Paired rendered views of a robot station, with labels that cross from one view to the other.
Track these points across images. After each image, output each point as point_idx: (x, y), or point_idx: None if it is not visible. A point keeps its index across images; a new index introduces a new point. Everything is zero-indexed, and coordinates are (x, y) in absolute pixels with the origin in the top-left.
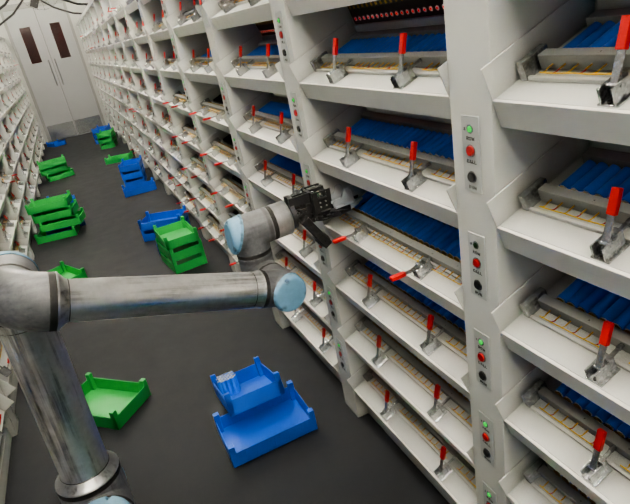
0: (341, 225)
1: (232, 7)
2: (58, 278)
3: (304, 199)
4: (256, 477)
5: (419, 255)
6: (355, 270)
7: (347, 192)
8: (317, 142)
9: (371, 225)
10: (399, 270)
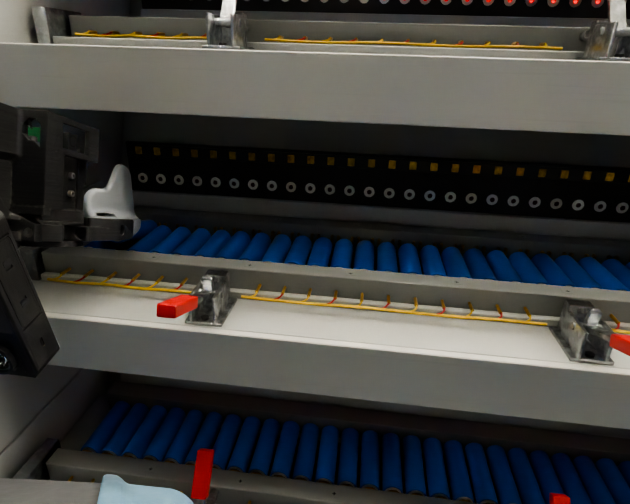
0: (71, 299)
1: None
2: None
3: None
4: None
5: (503, 312)
6: (45, 478)
7: (125, 181)
8: (10, 6)
9: (250, 269)
10: (500, 360)
